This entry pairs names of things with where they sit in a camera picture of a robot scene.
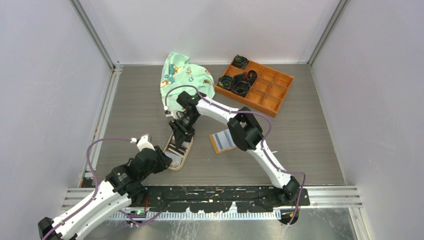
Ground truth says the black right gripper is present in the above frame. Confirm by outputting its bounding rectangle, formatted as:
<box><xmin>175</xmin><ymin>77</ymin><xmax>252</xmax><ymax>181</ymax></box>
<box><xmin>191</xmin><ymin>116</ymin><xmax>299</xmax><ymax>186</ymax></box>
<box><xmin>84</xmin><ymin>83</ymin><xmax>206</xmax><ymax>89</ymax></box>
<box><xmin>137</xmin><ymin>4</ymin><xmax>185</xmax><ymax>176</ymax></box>
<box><xmin>169</xmin><ymin>112</ymin><xmax>200</xmax><ymax>150</ymax></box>

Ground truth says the beige oval card tray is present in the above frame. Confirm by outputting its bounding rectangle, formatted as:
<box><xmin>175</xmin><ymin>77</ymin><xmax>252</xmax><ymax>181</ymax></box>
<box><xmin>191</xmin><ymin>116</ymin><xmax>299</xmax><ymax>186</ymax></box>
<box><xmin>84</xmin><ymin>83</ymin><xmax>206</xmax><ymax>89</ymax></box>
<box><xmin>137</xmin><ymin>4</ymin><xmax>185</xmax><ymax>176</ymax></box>
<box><xmin>164</xmin><ymin>134</ymin><xmax>193</xmax><ymax>171</ymax></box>

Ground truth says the orange leather card holder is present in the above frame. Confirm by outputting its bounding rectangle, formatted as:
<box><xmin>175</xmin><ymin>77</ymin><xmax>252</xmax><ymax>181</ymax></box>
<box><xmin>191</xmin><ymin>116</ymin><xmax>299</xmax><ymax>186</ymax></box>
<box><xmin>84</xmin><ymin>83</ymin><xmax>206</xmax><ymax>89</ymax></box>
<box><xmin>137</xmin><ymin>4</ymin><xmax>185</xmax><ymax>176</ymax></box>
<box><xmin>209</xmin><ymin>129</ymin><xmax>237</xmax><ymax>154</ymax></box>

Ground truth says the grey card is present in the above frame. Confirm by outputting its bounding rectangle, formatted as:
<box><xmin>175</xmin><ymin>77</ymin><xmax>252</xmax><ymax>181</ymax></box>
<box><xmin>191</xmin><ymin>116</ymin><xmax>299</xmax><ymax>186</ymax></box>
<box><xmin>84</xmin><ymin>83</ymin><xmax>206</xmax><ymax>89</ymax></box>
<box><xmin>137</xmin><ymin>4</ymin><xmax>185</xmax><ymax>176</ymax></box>
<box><xmin>212</xmin><ymin>129</ymin><xmax>236</xmax><ymax>152</ymax></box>

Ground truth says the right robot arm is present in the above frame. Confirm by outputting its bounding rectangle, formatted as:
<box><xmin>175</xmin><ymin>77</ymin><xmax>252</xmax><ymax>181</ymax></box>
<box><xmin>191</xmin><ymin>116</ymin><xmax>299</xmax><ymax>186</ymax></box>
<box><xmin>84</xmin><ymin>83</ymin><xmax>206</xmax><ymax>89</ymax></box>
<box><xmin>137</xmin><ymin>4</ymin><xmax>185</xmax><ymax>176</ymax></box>
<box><xmin>169</xmin><ymin>91</ymin><xmax>302</xmax><ymax>206</ymax></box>

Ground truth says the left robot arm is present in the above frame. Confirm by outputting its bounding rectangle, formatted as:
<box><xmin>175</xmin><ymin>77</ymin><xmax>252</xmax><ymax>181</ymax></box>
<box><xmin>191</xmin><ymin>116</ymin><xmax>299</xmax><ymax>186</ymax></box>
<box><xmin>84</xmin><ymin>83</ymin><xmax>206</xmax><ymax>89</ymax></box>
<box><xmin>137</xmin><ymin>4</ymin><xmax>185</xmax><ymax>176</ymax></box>
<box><xmin>37</xmin><ymin>146</ymin><xmax>172</xmax><ymax>240</ymax></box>

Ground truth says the light green printed shirt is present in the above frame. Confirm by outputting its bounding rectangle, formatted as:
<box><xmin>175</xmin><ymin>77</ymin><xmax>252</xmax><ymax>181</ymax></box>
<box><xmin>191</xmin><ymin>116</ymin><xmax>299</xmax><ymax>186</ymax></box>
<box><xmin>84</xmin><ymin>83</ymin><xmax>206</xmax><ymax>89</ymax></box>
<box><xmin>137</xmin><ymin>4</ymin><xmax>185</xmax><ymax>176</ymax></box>
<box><xmin>159</xmin><ymin>52</ymin><xmax>216</xmax><ymax>112</ymax></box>

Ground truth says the blue yellow rolled tie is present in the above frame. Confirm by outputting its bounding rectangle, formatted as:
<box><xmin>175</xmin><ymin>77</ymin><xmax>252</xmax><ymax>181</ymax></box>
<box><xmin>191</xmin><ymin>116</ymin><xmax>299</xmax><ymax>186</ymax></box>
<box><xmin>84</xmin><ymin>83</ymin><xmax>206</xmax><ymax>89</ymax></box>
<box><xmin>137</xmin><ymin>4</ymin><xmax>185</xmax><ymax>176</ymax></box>
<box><xmin>217</xmin><ymin>75</ymin><xmax>233</xmax><ymax>91</ymax></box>

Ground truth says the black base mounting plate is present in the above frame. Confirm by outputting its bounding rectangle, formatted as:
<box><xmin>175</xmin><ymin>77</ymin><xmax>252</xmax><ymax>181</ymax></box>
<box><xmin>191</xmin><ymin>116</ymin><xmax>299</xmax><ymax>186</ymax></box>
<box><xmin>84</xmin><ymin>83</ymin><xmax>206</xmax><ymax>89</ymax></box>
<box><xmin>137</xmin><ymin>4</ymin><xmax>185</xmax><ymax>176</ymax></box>
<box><xmin>129</xmin><ymin>185</ymin><xmax>310</xmax><ymax>213</ymax></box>

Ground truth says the black orange rolled tie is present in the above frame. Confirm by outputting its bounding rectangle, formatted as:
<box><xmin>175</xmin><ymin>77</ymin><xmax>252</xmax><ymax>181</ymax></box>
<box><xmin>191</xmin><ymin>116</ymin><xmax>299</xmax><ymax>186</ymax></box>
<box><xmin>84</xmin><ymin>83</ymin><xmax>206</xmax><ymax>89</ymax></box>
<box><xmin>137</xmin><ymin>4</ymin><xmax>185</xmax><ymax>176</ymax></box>
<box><xmin>243</xmin><ymin>70</ymin><xmax>258</xmax><ymax>85</ymax></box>

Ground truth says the dark green rolled tie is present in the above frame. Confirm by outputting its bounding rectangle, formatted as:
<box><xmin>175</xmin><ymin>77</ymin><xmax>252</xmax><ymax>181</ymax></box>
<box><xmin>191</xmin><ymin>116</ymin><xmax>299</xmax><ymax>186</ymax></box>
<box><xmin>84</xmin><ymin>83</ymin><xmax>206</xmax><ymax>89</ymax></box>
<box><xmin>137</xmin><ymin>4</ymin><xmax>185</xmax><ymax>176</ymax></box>
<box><xmin>231</xmin><ymin>54</ymin><xmax>249</xmax><ymax>70</ymax></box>

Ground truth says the orange compartment organizer tray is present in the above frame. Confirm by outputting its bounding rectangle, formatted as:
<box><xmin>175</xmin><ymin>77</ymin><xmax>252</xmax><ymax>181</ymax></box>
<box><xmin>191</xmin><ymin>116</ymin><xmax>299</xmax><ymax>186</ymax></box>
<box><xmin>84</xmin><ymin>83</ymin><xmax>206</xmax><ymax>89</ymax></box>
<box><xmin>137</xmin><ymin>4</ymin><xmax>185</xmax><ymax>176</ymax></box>
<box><xmin>214</xmin><ymin>60</ymin><xmax>294</xmax><ymax>118</ymax></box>

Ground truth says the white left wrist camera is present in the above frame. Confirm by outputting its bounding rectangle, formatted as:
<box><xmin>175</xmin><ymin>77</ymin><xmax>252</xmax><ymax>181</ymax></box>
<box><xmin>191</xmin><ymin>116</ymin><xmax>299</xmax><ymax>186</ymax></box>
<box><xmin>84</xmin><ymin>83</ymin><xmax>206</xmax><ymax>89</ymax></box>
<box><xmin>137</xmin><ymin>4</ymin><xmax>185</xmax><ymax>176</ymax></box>
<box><xmin>130</xmin><ymin>133</ymin><xmax>155</xmax><ymax>152</ymax></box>

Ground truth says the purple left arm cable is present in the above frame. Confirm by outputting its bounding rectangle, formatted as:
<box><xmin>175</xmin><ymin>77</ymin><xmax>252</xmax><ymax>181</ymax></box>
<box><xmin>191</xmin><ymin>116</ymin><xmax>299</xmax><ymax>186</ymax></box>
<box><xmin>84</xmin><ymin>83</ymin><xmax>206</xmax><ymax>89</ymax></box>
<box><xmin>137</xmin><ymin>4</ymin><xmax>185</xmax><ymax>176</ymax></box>
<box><xmin>41</xmin><ymin>137</ymin><xmax>163</xmax><ymax>240</ymax></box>

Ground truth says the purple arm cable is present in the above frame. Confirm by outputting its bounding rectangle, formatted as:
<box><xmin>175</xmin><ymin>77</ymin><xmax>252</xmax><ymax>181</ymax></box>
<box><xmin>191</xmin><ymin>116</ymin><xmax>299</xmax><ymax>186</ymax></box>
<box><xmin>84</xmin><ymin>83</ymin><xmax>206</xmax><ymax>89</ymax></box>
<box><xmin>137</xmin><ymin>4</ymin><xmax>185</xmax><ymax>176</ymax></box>
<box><xmin>164</xmin><ymin>84</ymin><xmax>306</xmax><ymax>228</ymax></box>
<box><xmin>41</xmin><ymin>137</ymin><xmax>163</xmax><ymax>240</ymax></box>

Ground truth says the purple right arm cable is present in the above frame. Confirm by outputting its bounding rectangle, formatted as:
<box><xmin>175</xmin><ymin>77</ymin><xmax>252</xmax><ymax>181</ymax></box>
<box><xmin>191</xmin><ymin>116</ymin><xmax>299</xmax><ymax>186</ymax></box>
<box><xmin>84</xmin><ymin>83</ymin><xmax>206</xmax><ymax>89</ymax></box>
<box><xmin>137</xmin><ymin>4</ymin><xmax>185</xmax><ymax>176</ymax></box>
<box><xmin>164</xmin><ymin>84</ymin><xmax>306</xmax><ymax>228</ymax></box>

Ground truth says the aluminium front rail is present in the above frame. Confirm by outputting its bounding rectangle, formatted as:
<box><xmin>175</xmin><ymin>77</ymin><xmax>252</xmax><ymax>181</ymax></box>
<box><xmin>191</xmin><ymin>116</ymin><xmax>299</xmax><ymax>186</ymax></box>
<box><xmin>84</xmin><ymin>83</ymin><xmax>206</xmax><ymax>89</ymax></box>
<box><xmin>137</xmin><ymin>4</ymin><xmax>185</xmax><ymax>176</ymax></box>
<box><xmin>61</xmin><ymin>187</ymin><xmax>364</xmax><ymax>221</ymax></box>

